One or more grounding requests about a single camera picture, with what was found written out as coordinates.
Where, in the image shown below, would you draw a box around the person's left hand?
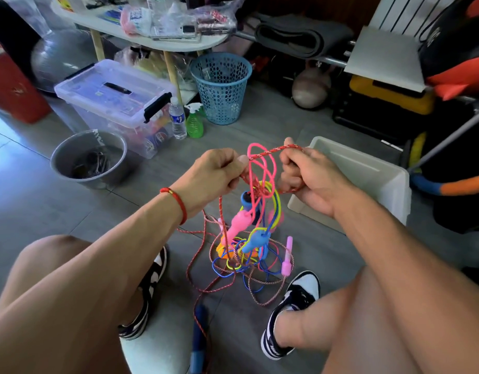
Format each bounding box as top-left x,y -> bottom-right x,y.
171,148 -> 250,220

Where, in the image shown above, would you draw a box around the person's right hand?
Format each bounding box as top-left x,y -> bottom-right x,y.
277,137 -> 357,220

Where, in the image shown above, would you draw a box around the yellow rope orange handles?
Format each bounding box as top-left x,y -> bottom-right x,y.
214,183 -> 285,274

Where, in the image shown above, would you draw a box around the pink thick handled jump rope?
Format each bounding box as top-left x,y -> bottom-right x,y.
218,142 -> 283,250

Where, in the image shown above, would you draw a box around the white plastic bin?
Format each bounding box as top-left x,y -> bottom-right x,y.
288,136 -> 412,234

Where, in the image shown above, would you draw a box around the red rope blue-handled jump rope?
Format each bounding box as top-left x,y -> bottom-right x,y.
177,142 -> 303,374

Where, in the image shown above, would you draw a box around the person's right forearm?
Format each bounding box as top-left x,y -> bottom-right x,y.
333,189 -> 479,374

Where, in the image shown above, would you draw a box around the person's left forearm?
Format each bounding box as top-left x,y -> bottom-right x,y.
0,192 -> 186,374

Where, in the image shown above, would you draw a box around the person's right leg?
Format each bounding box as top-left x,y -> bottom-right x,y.
274,269 -> 427,374

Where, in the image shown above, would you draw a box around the person's leg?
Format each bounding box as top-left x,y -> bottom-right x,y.
274,269 -> 427,374
0,235 -> 151,374

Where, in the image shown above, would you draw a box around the person's left leg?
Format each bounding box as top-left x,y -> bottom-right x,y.
0,235 -> 151,374

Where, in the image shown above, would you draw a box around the green spray bottle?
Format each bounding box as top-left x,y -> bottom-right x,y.
185,103 -> 206,140

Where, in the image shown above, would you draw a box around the small plastic water bottle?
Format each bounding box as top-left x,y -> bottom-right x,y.
168,99 -> 188,141

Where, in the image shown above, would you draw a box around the brown ball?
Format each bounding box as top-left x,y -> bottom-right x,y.
291,66 -> 332,111

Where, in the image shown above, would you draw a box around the blue mesh plastic basket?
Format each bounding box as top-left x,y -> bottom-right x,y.
188,52 -> 253,126

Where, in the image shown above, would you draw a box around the black white right shoe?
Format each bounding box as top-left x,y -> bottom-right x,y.
260,269 -> 321,360

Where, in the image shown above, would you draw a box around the black white shoe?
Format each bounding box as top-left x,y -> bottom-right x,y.
260,269 -> 321,360
118,245 -> 169,340

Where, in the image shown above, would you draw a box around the yellow black case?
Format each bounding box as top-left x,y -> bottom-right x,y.
348,74 -> 437,115

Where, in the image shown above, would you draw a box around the grey flat board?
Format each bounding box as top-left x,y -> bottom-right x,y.
344,25 -> 429,94

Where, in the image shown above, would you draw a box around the multicoloured hula hoop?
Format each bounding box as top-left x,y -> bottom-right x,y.
411,132 -> 479,197

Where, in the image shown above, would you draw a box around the grey folded mat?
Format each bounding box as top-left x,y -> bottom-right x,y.
253,13 -> 356,59

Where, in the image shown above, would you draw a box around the clear bin with black latches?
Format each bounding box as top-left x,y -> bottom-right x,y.
54,59 -> 174,161

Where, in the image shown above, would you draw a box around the grey metal basin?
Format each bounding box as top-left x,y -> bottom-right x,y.
50,130 -> 129,190

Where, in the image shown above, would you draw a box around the black white left shoe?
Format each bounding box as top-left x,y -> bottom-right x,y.
118,245 -> 169,340

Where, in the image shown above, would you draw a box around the clear plastic bag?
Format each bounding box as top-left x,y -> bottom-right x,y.
191,0 -> 244,36

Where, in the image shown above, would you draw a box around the pink white packet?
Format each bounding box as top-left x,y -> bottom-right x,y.
121,5 -> 153,37

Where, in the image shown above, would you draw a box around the black red inflatable toy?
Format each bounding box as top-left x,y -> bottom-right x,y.
419,0 -> 479,100

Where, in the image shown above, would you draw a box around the white round table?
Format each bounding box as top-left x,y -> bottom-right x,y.
51,0 -> 228,106

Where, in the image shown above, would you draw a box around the grey exercise ball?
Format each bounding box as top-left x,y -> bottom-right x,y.
31,29 -> 96,92

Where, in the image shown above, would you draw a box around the white radiator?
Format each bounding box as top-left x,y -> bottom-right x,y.
369,0 -> 458,37

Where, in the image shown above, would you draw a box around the red bag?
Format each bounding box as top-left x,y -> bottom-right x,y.
0,37 -> 52,125

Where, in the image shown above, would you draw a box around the white plastic bag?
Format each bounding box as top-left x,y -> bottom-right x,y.
0,0 -> 49,36

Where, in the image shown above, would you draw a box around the red string bracelet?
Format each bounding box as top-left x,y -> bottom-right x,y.
160,186 -> 188,226

